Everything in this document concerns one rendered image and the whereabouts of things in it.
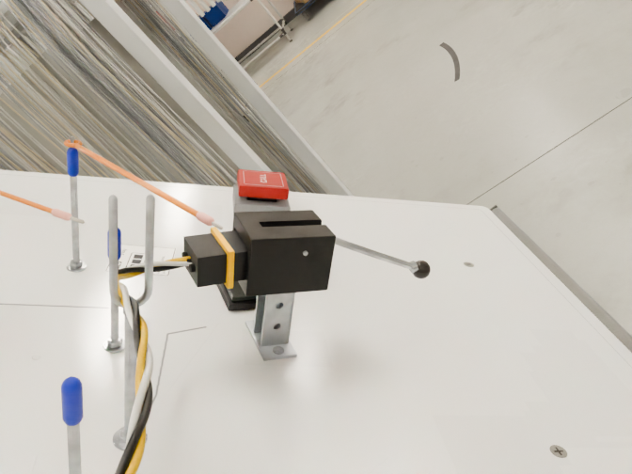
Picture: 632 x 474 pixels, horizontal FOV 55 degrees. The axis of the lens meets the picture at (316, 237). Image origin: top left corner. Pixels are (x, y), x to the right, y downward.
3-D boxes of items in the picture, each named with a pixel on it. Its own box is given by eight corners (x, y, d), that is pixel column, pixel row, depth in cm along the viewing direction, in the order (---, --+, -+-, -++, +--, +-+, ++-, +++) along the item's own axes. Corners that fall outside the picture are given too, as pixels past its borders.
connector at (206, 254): (268, 276, 39) (270, 247, 38) (193, 288, 37) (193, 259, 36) (251, 255, 41) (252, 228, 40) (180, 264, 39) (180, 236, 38)
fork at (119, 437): (146, 424, 34) (151, 187, 28) (150, 448, 33) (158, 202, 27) (109, 430, 33) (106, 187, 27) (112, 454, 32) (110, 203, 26)
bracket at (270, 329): (296, 356, 42) (306, 293, 40) (263, 361, 41) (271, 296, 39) (276, 320, 45) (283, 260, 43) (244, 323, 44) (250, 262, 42)
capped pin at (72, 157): (89, 269, 48) (86, 137, 44) (71, 274, 47) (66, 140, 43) (81, 261, 49) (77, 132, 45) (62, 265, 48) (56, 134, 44)
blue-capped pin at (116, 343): (128, 351, 40) (129, 231, 36) (103, 354, 39) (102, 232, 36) (125, 338, 41) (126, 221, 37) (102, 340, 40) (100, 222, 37)
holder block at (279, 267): (327, 290, 40) (337, 235, 39) (245, 297, 38) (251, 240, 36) (305, 260, 44) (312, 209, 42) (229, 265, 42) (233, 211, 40)
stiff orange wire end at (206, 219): (213, 235, 34) (213, 226, 34) (60, 146, 44) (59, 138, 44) (230, 230, 35) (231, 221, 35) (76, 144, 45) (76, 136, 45)
